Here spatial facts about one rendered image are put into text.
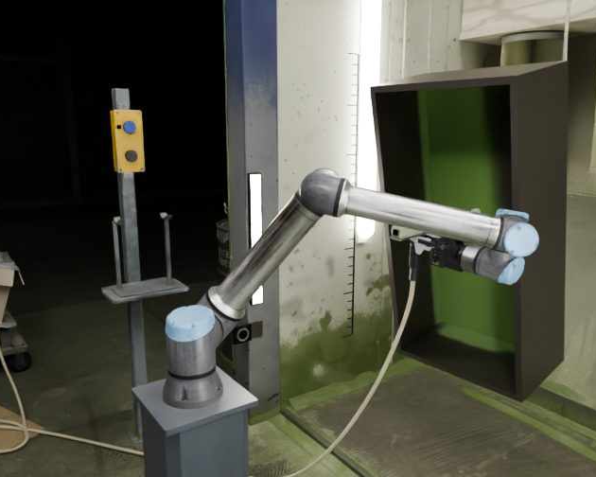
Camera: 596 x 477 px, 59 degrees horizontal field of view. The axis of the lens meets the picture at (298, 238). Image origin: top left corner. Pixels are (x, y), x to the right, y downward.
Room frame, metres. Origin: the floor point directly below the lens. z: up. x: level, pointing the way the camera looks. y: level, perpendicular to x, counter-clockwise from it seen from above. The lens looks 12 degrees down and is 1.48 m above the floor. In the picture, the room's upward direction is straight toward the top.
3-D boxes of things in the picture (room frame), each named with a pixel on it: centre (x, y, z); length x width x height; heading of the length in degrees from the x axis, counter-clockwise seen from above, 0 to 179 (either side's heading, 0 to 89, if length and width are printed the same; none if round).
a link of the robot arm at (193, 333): (1.57, 0.33, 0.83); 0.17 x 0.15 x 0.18; 169
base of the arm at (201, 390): (1.56, 0.34, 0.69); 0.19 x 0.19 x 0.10
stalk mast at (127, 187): (2.35, 0.76, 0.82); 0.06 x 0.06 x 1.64; 35
